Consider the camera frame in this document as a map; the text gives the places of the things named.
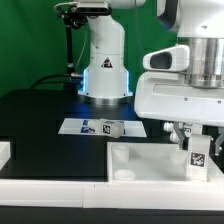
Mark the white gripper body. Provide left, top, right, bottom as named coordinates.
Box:
left=134, top=72, right=224, bottom=127

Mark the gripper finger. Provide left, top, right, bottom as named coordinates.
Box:
left=174, top=122, right=189, bottom=150
left=215, top=129, right=224, bottom=155

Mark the white square tabletop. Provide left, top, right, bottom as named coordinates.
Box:
left=106, top=141, right=224, bottom=184

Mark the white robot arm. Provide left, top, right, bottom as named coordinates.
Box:
left=78, top=0, right=224, bottom=131

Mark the white U-shaped fence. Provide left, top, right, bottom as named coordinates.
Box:
left=0, top=141, right=224, bottom=212

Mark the white tag base sheet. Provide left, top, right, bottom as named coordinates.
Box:
left=59, top=118, right=146, bottom=137

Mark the black cable bundle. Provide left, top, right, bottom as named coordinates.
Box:
left=29, top=73, right=84, bottom=91

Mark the black camera on stand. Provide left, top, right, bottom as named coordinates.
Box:
left=54, top=0, right=112, bottom=98

